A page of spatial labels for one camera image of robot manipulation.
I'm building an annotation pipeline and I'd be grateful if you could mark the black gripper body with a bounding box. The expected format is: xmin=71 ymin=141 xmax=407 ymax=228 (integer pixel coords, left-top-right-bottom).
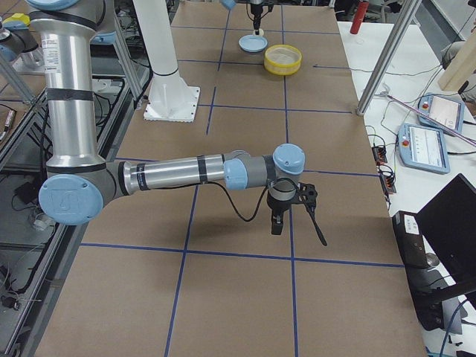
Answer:
xmin=248 ymin=0 xmax=273 ymax=19
xmin=267 ymin=180 xmax=318 ymax=216

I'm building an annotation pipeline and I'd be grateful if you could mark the pale white bun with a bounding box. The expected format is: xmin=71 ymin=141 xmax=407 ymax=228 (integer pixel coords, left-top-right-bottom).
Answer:
xmin=252 ymin=28 xmax=264 ymax=36

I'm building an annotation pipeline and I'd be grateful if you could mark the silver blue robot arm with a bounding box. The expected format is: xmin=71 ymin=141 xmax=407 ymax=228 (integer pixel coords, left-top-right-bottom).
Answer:
xmin=219 ymin=0 xmax=274 ymax=36
xmin=28 ymin=1 xmax=318 ymax=235

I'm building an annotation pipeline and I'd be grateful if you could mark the light blue plate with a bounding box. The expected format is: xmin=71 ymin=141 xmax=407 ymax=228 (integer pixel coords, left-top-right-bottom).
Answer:
xmin=238 ymin=34 xmax=268 ymax=53

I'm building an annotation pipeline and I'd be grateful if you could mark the near orange black connector block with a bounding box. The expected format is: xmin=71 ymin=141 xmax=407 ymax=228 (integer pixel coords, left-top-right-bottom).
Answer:
xmin=377 ymin=164 xmax=396 ymax=194

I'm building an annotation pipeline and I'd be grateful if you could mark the orange black connector block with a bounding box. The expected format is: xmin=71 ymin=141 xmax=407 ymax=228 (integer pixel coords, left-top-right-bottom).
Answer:
xmin=377 ymin=164 xmax=396 ymax=194
xmin=370 ymin=134 xmax=387 ymax=164

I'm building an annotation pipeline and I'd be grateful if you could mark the far orange black connector block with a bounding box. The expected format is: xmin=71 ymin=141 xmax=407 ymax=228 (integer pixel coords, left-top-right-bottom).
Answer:
xmin=370 ymin=134 xmax=387 ymax=164

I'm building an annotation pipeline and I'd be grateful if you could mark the red bottle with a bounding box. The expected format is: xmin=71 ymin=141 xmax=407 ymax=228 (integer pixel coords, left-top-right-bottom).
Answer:
xmin=350 ymin=0 xmax=370 ymax=35

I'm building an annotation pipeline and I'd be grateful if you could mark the brown paper table cover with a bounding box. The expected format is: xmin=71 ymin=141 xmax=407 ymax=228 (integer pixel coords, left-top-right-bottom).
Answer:
xmin=36 ymin=1 xmax=425 ymax=356

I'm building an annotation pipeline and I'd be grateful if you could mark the near teach pendant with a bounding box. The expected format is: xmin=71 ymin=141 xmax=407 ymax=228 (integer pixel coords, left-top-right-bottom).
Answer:
xmin=397 ymin=123 xmax=451 ymax=174

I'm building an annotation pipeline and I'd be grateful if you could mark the teach pendant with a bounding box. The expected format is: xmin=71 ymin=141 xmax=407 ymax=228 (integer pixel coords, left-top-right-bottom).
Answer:
xmin=418 ymin=93 xmax=465 ymax=133
xmin=397 ymin=123 xmax=451 ymax=174

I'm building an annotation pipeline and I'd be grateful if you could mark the black monitor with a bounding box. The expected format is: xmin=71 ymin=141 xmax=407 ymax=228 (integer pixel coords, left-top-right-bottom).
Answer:
xmin=416 ymin=173 xmax=476 ymax=282

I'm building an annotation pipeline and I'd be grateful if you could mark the black computer box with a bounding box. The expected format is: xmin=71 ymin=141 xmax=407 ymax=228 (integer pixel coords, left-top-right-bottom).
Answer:
xmin=391 ymin=210 xmax=476 ymax=332

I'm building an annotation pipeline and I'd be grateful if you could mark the far teach pendant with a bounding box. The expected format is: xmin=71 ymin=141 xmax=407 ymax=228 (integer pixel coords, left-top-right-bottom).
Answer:
xmin=418 ymin=93 xmax=465 ymax=133

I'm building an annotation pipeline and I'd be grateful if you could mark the wooden beam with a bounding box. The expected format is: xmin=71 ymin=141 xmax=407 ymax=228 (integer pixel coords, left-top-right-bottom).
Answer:
xmin=438 ymin=31 xmax=475 ymax=91

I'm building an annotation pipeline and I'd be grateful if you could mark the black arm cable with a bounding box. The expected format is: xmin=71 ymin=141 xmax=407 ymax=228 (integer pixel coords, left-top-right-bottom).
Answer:
xmin=203 ymin=177 xmax=303 ymax=223

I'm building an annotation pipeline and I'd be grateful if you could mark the white camera mast base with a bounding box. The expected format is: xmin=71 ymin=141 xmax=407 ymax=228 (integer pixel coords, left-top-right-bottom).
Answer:
xmin=133 ymin=0 xmax=200 ymax=123

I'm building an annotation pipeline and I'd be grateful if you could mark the aluminium frame post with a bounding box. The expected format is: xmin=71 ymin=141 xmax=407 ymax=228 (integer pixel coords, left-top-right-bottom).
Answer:
xmin=356 ymin=0 xmax=422 ymax=116

